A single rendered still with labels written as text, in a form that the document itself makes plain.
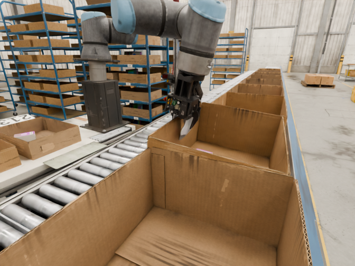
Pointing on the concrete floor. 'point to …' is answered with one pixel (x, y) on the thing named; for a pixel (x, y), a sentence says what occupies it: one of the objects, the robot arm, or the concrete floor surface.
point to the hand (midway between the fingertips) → (179, 134)
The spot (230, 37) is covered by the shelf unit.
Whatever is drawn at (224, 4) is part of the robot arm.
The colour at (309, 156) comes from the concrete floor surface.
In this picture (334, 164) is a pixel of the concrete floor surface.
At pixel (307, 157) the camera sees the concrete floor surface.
